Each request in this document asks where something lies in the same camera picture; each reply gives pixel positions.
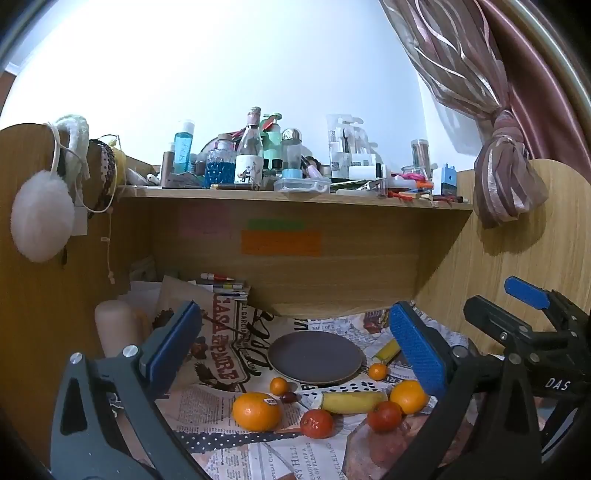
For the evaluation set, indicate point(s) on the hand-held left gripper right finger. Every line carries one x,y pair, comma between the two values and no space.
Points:
415,350

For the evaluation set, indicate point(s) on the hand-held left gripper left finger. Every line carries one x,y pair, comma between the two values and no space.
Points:
175,350

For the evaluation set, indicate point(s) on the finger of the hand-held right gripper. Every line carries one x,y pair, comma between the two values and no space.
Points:
498,323
526,290

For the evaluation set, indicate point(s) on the small orange mandarin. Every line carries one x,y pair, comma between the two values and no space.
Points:
377,371
278,386

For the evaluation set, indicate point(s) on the plain large orange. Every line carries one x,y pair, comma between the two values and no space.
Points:
406,397

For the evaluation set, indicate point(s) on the red tomato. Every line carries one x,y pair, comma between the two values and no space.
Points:
384,416
316,423

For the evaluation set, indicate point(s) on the long yellow banana piece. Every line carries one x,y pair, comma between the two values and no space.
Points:
353,402

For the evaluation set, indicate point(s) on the large orange with sticker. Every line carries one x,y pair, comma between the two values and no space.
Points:
251,413

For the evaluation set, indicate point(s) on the dark round plate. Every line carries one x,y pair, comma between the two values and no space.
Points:
316,357

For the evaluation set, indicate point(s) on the brown printed paper sheet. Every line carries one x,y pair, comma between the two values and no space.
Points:
226,332

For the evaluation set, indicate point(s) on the white paper sheets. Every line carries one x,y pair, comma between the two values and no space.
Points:
138,293

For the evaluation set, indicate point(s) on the stack of booklets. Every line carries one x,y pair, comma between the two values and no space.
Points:
231,290

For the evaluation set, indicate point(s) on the red white pen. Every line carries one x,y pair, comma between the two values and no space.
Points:
217,277

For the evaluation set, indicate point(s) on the wooden desk hutch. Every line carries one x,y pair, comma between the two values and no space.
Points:
351,277

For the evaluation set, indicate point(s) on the pink sticky note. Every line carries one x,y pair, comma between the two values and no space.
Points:
205,220

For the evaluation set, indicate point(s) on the blue white small box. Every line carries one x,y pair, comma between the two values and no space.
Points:
448,181

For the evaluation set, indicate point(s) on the orange sticky note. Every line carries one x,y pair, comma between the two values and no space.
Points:
281,243

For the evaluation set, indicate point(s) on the newspaper print tablecloth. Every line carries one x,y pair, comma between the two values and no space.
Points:
295,457

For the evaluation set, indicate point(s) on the green sticky note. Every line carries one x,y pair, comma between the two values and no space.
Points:
276,224

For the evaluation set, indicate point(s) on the glass jar brown contents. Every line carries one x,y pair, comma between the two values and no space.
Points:
420,154

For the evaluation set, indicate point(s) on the dark brown pen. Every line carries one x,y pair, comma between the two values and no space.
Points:
235,186

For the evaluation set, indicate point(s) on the brown tube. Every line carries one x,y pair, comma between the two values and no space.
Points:
167,168

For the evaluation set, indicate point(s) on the jar of blue beads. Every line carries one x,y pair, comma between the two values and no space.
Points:
220,168

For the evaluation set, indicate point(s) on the white fluffy earmuffs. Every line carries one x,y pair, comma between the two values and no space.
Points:
41,217

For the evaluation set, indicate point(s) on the clear plastic box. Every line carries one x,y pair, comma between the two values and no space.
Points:
302,185

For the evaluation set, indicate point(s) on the black dotted headband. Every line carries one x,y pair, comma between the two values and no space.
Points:
108,161

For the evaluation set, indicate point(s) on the tall blue liquid bottle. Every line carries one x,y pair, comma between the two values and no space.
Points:
183,150

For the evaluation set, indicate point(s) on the clear glass bottle white label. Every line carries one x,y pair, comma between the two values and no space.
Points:
249,152

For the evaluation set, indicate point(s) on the clear acrylic organizer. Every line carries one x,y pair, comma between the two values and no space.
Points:
346,143

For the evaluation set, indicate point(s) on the clear tumbler blue base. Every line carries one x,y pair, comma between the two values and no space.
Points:
292,157

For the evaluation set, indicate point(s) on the pink striped curtain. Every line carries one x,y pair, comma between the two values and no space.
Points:
461,69

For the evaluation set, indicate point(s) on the green pump bottle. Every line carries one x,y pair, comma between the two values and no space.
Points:
273,136

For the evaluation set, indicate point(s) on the white plush headband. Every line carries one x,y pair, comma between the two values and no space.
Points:
78,134

